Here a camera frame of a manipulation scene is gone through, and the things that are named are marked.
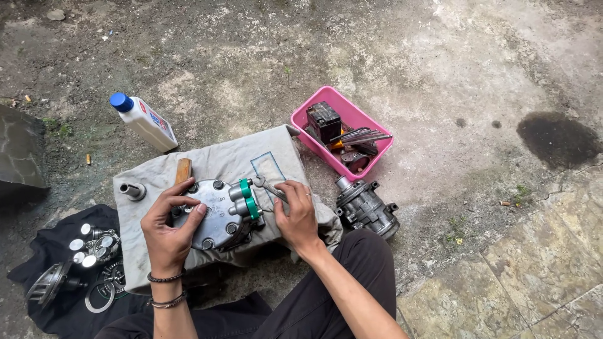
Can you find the person's left hand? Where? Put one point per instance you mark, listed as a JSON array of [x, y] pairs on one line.
[[165, 230]]

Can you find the person's right hand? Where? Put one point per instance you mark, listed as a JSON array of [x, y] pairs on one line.
[[299, 221]]

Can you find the steel open-end wrench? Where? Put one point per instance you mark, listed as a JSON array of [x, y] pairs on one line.
[[265, 185]]

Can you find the silver compressor head cover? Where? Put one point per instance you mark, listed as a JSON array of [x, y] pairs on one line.
[[219, 216]]

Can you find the green plastic port cap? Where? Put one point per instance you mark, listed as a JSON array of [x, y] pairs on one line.
[[252, 208], [245, 188]]

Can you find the small metal shaft part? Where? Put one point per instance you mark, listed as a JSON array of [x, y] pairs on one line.
[[133, 190]]

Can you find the person's black trousers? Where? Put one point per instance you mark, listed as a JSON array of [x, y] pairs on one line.
[[329, 278]]

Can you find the round valve plate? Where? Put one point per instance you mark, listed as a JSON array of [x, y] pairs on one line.
[[115, 275]]

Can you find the grey compressor body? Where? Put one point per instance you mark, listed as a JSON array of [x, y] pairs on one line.
[[367, 209]]

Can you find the silver piston assembly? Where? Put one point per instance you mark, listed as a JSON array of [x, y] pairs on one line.
[[96, 245]]

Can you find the dark round metal part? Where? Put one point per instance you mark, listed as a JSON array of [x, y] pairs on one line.
[[355, 161]]

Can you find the grey work cloth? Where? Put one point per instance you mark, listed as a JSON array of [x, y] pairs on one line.
[[226, 157]]

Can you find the black battery box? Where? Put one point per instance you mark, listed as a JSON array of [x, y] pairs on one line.
[[324, 121]]

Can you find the black cloth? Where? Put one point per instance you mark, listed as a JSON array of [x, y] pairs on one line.
[[61, 221]]

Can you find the bundle of metal rods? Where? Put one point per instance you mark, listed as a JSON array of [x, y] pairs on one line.
[[362, 137]]

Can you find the white oil bottle blue cap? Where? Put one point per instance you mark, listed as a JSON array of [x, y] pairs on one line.
[[148, 125]]

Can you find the pink plastic tray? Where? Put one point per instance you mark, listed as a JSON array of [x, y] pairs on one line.
[[351, 110]]

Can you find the metal clutch pulley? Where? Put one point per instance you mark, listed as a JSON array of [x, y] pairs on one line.
[[49, 282]]

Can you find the dark stone slab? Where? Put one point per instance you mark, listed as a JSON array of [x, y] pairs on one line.
[[19, 150]]

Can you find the small grey stone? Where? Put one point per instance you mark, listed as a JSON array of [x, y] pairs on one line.
[[56, 14]]

